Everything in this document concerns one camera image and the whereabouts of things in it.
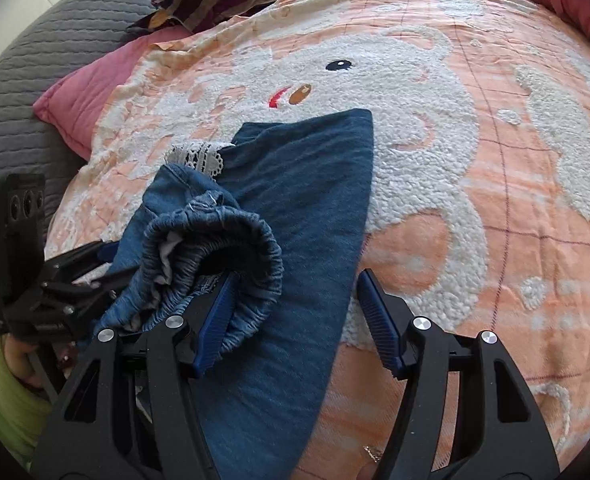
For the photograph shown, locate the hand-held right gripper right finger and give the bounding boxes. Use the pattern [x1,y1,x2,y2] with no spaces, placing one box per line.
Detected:
[356,268,562,480]

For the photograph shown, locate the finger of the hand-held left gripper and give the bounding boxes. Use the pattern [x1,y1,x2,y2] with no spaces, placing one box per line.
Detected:
[45,267,143,306]
[44,240,123,281]

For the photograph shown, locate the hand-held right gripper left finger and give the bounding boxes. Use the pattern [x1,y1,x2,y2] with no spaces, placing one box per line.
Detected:
[29,271,242,480]

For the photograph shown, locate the blue denim pants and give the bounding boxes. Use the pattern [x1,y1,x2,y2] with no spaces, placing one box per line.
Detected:
[96,108,375,480]

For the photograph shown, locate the person's left forearm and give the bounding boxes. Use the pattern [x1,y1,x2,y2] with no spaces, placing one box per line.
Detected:
[0,360,56,466]

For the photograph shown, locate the person's left hand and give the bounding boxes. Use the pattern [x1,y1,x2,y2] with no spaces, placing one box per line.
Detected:
[2,332,76,391]

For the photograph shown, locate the pink pillow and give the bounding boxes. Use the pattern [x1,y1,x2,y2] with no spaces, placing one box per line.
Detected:
[32,27,193,161]

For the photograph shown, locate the grey quilted bedspread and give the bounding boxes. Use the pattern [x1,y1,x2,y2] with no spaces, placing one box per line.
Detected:
[0,0,218,198]

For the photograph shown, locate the orange bear print blanket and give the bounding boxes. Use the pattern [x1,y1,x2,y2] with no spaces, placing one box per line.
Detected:
[42,0,590,480]

